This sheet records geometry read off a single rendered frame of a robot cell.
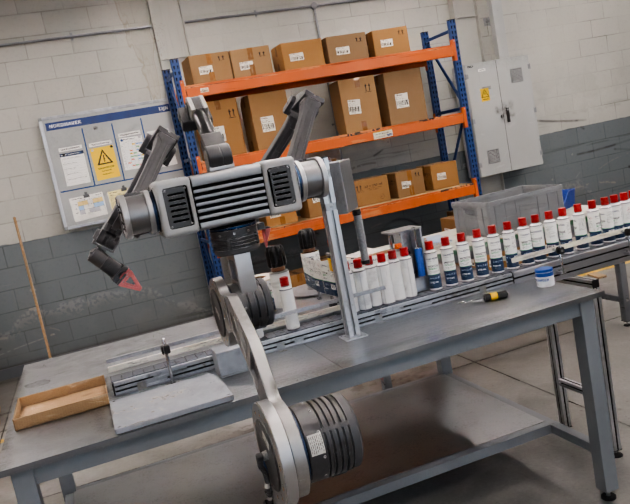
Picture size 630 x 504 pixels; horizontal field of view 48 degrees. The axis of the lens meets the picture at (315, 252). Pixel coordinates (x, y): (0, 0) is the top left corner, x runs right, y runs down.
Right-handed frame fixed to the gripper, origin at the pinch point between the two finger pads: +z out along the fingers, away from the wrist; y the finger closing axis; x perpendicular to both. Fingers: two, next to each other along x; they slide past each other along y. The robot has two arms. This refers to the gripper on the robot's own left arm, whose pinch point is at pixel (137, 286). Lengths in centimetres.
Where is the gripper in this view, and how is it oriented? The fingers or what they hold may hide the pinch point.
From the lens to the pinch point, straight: 259.0
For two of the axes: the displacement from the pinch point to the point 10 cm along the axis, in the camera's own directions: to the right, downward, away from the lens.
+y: -3.4, -0.5, 9.4
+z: 7.3, 6.1, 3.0
